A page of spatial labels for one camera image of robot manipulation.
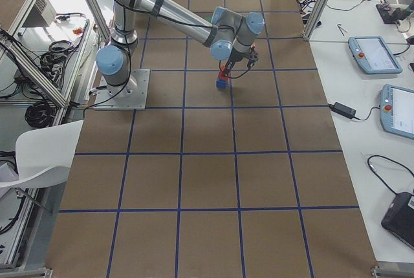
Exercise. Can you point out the upper blue teach pendant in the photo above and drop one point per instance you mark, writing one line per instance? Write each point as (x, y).
(373, 55)

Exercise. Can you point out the lower blue teach pendant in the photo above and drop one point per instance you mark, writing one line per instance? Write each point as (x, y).
(396, 110)

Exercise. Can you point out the red block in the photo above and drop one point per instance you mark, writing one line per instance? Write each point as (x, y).
(223, 74)

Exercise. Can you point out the blue block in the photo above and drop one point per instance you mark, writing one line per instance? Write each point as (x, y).
(221, 84)

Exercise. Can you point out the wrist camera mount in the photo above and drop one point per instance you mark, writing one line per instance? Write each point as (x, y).
(252, 56)

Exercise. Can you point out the black laptop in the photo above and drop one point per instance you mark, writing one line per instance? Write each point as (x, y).
(398, 219)

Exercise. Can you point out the aluminium frame rail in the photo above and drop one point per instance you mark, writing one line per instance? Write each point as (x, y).
(29, 69)

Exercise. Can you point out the aluminium frame post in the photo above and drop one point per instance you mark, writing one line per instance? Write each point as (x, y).
(318, 3)
(99, 20)

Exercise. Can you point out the white plastic chair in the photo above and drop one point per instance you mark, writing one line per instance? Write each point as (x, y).
(44, 156)

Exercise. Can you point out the right aluminium frame post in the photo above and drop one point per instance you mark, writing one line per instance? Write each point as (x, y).
(318, 3)

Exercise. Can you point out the black power brick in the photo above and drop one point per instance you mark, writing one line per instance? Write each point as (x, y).
(342, 110)

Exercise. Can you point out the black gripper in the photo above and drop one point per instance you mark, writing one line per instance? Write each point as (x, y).
(232, 61)

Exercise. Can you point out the left aluminium frame post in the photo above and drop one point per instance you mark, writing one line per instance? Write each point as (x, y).
(99, 20)

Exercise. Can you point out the blue teach pendant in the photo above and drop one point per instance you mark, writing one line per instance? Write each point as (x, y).
(373, 55)
(396, 110)

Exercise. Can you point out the grey control box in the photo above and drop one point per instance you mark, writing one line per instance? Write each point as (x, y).
(42, 14)

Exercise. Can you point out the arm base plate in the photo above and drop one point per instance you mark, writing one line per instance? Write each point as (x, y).
(133, 96)

